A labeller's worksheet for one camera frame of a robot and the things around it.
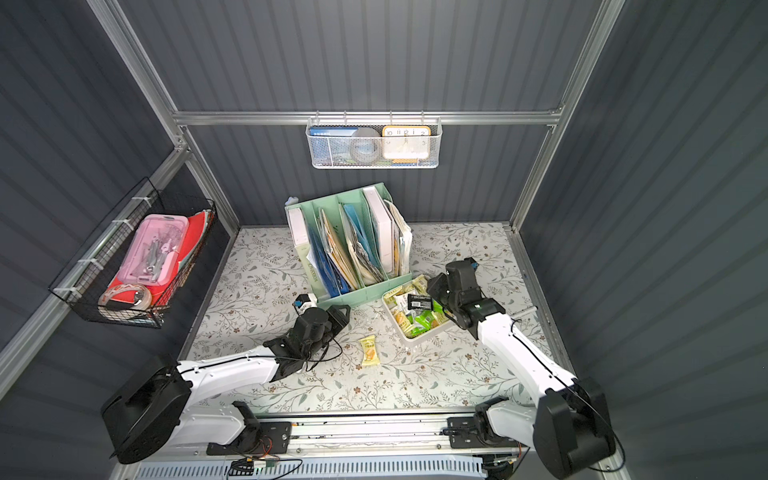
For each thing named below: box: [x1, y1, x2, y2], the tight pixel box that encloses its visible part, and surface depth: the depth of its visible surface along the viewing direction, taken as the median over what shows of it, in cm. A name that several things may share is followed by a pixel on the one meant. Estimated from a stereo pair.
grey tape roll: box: [349, 127, 383, 164], surface depth 89 cm
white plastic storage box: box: [382, 276, 454, 344], surface depth 93 cm
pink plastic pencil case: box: [117, 214, 190, 286], surface depth 74 cm
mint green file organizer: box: [285, 182, 413, 307], surface depth 92 cm
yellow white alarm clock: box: [382, 125, 432, 160], surface depth 91 cm
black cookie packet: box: [407, 294, 434, 311], surface depth 93 cm
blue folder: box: [308, 223, 352, 298], surface depth 88 cm
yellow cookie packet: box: [358, 335, 380, 366], surface depth 88 cm
